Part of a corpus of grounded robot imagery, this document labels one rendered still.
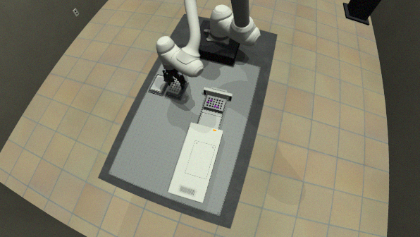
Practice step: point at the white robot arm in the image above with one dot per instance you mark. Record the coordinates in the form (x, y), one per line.
(222, 27)

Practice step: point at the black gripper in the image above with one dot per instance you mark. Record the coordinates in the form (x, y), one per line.
(176, 74)

